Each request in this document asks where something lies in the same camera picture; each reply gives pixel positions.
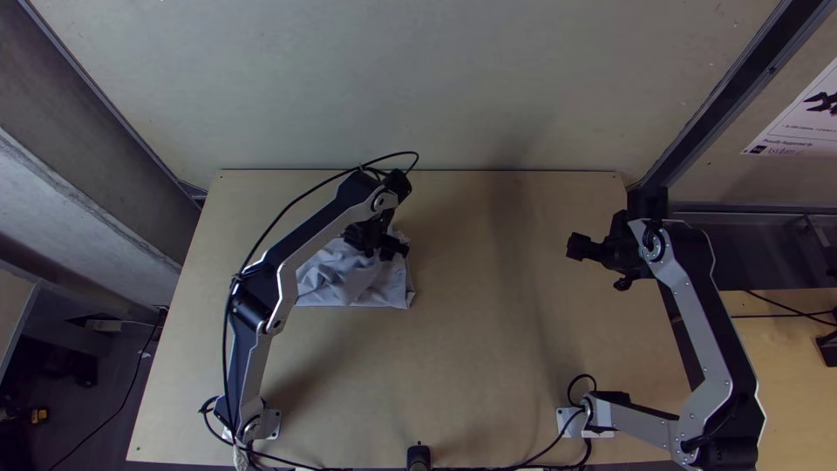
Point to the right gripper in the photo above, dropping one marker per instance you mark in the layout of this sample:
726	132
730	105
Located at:
608	248

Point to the black partition frame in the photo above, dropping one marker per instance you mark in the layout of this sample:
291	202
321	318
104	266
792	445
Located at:
739	85

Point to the light grey t-shirt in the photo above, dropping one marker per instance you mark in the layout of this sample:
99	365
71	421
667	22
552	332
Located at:
353	281

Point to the white wall poster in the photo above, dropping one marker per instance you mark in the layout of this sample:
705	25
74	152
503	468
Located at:
804	124

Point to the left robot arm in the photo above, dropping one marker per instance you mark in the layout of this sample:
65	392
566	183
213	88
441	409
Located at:
252	373

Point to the wooden side table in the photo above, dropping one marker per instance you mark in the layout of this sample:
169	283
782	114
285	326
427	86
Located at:
791	392

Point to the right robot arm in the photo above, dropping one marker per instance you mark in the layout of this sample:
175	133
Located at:
693	314

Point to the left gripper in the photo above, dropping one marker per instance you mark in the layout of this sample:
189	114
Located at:
376	241

